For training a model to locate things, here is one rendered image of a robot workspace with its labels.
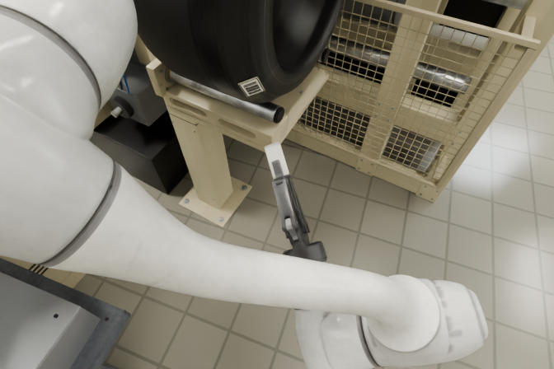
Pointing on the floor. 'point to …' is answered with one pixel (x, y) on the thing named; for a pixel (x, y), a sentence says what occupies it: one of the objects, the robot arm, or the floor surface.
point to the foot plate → (220, 217)
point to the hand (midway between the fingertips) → (276, 161)
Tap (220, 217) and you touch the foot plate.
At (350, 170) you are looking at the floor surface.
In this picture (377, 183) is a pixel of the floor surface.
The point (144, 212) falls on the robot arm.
